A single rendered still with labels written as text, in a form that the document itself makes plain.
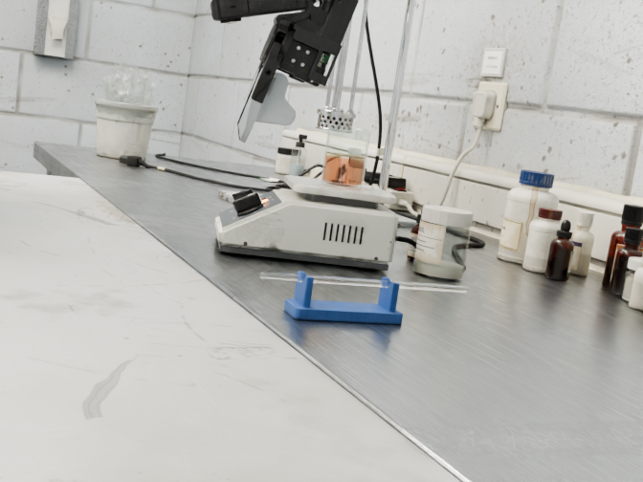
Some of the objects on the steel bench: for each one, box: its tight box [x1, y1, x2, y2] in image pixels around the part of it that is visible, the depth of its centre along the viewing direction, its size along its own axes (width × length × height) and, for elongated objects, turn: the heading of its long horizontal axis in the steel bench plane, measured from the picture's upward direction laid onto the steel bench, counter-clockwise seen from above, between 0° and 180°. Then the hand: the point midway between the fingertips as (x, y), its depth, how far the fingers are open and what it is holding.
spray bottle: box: [288, 134, 307, 177], centre depth 217 cm, size 4×4×11 cm
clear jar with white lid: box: [412, 205, 474, 281], centre depth 105 cm, size 6×6×8 cm
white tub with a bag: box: [95, 62, 159, 161], centre depth 201 cm, size 14×14×21 cm
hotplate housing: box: [214, 188, 399, 271], centre depth 106 cm, size 22×13×8 cm, turn 55°
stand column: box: [379, 0, 415, 208], centre depth 153 cm, size 3×3×70 cm
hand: (240, 128), depth 109 cm, fingers closed
